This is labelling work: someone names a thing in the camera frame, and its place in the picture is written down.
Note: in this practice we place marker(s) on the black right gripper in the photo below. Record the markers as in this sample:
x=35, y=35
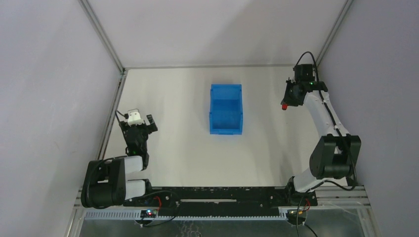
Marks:
x=292, y=97

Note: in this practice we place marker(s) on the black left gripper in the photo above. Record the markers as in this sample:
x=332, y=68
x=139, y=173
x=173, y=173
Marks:
x=140, y=129

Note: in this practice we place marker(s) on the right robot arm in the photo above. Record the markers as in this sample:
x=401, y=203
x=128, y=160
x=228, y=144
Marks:
x=336, y=153

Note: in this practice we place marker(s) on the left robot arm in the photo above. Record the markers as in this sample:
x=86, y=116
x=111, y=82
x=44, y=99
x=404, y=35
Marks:
x=106, y=183

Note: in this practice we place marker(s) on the blue plastic bin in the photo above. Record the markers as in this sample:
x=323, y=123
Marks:
x=226, y=109

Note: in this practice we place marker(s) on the left controller board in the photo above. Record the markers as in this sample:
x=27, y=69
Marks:
x=149, y=213

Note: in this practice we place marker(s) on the controller board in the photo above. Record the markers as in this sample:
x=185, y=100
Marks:
x=149, y=213
x=296, y=218

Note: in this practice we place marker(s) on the right controller board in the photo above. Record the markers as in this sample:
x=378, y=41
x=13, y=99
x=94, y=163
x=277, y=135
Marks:
x=296, y=218

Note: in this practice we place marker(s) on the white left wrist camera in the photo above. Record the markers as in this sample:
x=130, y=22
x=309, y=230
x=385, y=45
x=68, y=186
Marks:
x=134, y=118

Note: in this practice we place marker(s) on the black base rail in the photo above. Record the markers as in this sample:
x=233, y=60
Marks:
x=236, y=201

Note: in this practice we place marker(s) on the aluminium frame profile right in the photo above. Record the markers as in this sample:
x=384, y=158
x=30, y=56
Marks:
x=333, y=32

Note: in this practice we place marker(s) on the aluminium frame profile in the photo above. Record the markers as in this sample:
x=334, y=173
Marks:
x=333, y=32
x=119, y=83

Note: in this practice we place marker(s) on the grey toothed cable duct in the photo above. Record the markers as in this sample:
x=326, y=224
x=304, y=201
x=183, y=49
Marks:
x=115, y=214

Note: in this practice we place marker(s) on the aluminium frame profile left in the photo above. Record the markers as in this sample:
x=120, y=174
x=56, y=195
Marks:
x=119, y=83

